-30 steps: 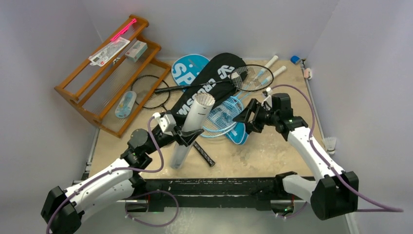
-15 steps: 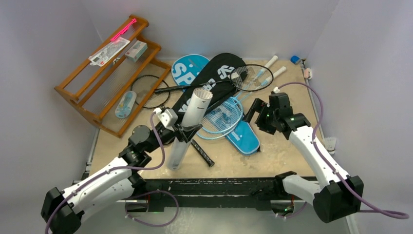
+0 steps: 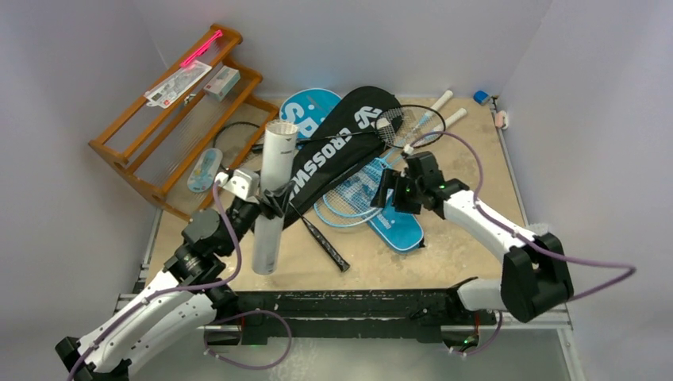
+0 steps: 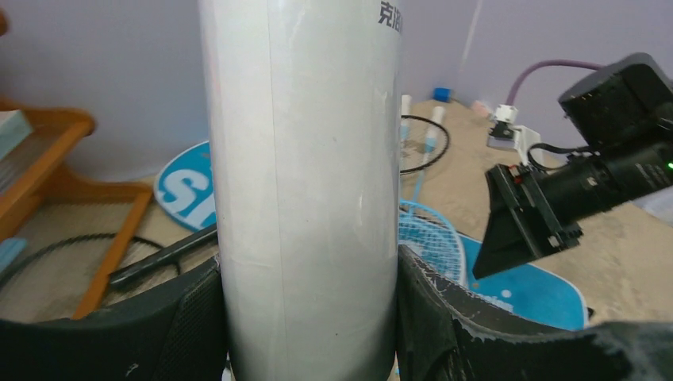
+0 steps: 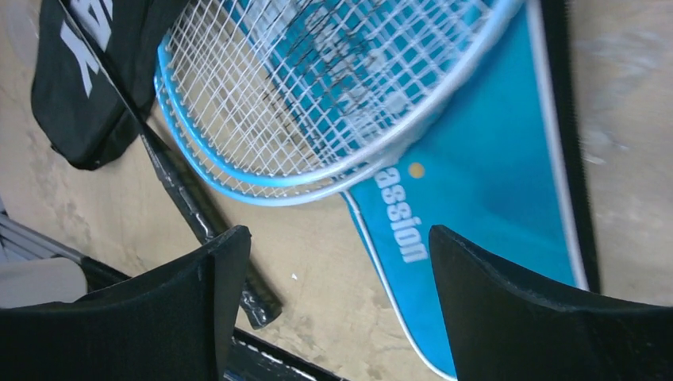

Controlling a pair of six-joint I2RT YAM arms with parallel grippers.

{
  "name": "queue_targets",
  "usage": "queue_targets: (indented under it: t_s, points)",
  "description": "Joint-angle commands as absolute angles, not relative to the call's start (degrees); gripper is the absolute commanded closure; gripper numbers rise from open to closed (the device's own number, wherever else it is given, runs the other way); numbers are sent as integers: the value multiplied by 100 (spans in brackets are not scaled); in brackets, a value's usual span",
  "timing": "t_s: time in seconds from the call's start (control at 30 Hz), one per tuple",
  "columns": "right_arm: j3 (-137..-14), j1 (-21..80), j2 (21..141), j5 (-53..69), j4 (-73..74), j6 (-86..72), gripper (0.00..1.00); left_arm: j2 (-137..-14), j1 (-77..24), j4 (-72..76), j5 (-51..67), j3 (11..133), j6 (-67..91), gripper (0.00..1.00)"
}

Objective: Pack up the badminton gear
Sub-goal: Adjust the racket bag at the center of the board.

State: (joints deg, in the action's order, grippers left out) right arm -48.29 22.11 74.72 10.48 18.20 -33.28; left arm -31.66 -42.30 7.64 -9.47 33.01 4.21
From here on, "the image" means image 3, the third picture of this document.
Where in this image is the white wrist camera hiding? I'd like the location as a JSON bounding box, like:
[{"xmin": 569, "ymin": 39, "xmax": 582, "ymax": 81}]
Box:
[
  {"xmin": 214, "ymin": 168, "xmax": 260, "ymax": 203},
  {"xmin": 400, "ymin": 144, "xmax": 414, "ymax": 158}
]

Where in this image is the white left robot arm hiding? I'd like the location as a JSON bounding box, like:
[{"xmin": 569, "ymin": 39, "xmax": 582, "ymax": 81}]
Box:
[{"xmin": 56, "ymin": 178, "xmax": 294, "ymax": 380}]

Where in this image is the white shuttlecock tube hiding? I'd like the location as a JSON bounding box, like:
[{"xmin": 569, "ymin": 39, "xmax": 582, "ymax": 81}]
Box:
[{"xmin": 252, "ymin": 119, "xmax": 298, "ymax": 275}]

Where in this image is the small blue block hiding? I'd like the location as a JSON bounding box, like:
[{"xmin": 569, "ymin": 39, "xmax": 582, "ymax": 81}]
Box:
[{"xmin": 472, "ymin": 90, "xmax": 491, "ymax": 106}]

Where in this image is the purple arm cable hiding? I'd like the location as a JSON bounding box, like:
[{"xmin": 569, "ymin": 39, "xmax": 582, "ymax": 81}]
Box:
[
  {"xmin": 65, "ymin": 181, "xmax": 244, "ymax": 381},
  {"xmin": 407, "ymin": 131, "xmax": 637, "ymax": 303}
]

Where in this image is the blue white plastic packet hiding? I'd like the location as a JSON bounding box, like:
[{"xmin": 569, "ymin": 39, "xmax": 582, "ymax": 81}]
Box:
[{"xmin": 187, "ymin": 148, "xmax": 223, "ymax": 193}]

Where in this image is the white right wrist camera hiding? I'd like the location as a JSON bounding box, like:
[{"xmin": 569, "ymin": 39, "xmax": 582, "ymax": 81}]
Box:
[{"xmin": 400, "ymin": 144, "xmax": 414, "ymax": 158}]

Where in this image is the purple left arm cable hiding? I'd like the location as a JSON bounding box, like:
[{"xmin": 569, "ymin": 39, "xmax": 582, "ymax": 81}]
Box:
[{"xmin": 65, "ymin": 181, "xmax": 244, "ymax": 381}]

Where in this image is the blue racket cover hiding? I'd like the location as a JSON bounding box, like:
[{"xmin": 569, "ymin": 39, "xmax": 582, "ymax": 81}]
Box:
[{"xmin": 279, "ymin": 88, "xmax": 425, "ymax": 255}]

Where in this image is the white shuttlecock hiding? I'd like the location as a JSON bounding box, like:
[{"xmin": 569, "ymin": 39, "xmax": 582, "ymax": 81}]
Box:
[
  {"xmin": 266, "ymin": 119, "xmax": 298, "ymax": 137},
  {"xmin": 526, "ymin": 223, "xmax": 550, "ymax": 236}
]

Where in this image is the wooden shelf rack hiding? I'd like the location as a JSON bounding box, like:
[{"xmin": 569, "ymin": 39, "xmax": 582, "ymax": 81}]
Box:
[{"xmin": 89, "ymin": 24, "xmax": 279, "ymax": 220}]

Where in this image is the black metal base frame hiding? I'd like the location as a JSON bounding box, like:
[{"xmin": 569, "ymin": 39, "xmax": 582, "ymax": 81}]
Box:
[{"xmin": 107, "ymin": 281, "xmax": 571, "ymax": 348}]

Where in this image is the pink white clip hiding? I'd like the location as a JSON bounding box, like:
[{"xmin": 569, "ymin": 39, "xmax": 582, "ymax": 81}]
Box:
[{"xmin": 494, "ymin": 110, "xmax": 509, "ymax": 130}]

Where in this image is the black badminton racket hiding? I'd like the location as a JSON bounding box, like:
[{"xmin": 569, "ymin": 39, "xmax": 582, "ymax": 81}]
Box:
[
  {"xmin": 212, "ymin": 121, "xmax": 350, "ymax": 273},
  {"xmin": 252, "ymin": 104, "xmax": 447, "ymax": 153}
]

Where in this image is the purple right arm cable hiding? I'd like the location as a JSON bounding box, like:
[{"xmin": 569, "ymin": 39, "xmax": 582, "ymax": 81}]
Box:
[{"xmin": 407, "ymin": 131, "xmax": 637, "ymax": 303}]

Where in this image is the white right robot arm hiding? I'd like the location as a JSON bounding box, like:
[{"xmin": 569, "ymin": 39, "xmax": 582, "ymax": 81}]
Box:
[{"xmin": 371, "ymin": 152, "xmax": 575, "ymax": 323}]

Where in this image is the small white box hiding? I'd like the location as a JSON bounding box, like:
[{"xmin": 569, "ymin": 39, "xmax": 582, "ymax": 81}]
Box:
[{"xmin": 204, "ymin": 66, "xmax": 240, "ymax": 102}]

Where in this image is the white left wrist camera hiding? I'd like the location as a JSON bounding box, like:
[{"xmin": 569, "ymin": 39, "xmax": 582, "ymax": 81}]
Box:
[{"xmin": 214, "ymin": 168, "xmax": 260, "ymax": 203}]

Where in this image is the black Crossway racket cover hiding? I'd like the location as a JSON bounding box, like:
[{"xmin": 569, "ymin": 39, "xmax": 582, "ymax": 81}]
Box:
[{"xmin": 280, "ymin": 86, "xmax": 401, "ymax": 229}]

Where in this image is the clear stationery packet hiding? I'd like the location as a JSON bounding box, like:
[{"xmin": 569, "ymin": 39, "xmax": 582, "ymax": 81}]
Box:
[{"xmin": 144, "ymin": 60, "xmax": 212, "ymax": 109}]

